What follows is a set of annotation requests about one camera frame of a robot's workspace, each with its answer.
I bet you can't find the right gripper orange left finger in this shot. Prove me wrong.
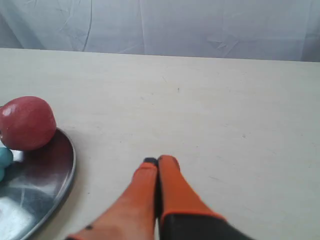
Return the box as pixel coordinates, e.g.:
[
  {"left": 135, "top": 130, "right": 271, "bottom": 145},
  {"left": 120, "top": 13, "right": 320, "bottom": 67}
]
[{"left": 67, "top": 157, "right": 158, "bottom": 240}]

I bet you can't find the red apple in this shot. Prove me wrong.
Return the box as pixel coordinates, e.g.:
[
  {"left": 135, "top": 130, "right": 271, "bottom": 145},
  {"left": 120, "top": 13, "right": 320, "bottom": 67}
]
[{"left": 0, "top": 96, "right": 57, "bottom": 151}]

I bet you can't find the round steel plate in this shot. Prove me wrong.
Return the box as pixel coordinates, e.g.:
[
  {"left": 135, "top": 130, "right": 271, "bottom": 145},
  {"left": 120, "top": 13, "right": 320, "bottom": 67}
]
[{"left": 0, "top": 128, "right": 77, "bottom": 240}]

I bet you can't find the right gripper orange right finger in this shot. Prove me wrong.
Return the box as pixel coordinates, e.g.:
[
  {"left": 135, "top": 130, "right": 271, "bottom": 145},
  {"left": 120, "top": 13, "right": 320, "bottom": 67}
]
[{"left": 158, "top": 155, "right": 251, "bottom": 240}]

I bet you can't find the teal toy bone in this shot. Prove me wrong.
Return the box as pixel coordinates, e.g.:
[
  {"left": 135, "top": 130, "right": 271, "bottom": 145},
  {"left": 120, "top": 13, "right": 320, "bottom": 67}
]
[{"left": 0, "top": 147, "right": 14, "bottom": 181}]

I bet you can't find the white backdrop cloth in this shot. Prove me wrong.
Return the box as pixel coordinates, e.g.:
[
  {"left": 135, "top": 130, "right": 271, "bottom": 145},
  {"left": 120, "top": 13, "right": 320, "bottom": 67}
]
[{"left": 0, "top": 0, "right": 320, "bottom": 62}]

